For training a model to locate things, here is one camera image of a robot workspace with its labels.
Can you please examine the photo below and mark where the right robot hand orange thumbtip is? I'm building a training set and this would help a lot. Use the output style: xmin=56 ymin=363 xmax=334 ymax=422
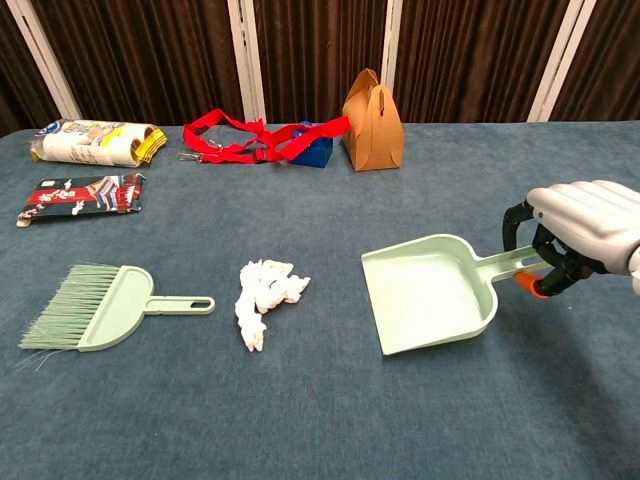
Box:
xmin=501 ymin=179 xmax=640 ymax=300

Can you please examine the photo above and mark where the mint green plastic dustpan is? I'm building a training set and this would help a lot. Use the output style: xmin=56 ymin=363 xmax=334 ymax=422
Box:
xmin=360 ymin=233 xmax=551 ymax=357

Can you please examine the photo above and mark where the white tissue paper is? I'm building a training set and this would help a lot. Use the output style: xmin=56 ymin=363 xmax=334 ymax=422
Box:
xmin=234 ymin=258 xmax=312 ymax=354

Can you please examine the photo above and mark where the mint green hand broom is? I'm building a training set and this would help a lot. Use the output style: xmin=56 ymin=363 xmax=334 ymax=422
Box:
xmin=18 ymin=263 xmax=216 ymax=353

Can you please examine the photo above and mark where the brown pleated partition panel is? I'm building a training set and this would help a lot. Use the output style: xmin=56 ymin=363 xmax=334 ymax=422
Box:
xmin=29 ymin=0 xmax=246 ymax=126
xmin=0 ymin=0 xmax=64 ymax=137
xmin=252 ymin=0 xmax=390 ymax=125
xmin=394 ymin=0 xmax=572 ymax=125
xmin=549 ymin=0 xmax=640 ymax=122

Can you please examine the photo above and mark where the brown paper gable box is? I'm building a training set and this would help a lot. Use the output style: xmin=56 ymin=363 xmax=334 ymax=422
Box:
xmin=341 ymin=68 xmax=405 ymax=173

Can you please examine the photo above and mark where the blue plastic block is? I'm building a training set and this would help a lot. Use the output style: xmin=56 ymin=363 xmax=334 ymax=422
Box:
xmin=288 ymin=119 xmax=334 ymax=169

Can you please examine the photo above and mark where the black red printed packet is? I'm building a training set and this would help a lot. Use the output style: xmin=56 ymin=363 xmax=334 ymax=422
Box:
xmin=15 ymin=172 xmax=147 ymax=229

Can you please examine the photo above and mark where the white partition frame post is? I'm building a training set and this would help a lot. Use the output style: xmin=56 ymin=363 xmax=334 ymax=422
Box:
xmin=380 ymin=0 xmax=404 ymax=90
xmin=227 ymin=0 xmax=266 ymax=124
xmin=4 ymin=0 xmax=82 ymax=121
xmin=528 ymin=0 xmax=599 ymax=124

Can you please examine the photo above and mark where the red webbing strap with clip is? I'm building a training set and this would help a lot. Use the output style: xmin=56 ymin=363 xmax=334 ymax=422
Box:
xmin=178 ymin=108 xmax=354 ymax=165

